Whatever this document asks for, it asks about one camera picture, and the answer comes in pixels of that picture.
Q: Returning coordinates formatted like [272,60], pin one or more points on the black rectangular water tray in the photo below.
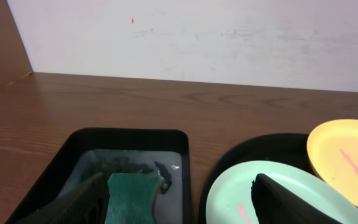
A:
[163,153]

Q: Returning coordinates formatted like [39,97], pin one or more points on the yellow plate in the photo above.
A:
[332,149]

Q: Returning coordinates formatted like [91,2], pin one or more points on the round black tray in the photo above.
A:
[289,149]

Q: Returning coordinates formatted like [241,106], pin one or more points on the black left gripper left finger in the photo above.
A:
[87,204]

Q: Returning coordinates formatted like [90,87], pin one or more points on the mint green plate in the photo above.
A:
[229,198]

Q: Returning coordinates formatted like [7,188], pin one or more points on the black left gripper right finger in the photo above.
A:
[274,204]

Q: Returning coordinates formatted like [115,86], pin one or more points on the green yellow sponge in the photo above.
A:
[131,198]

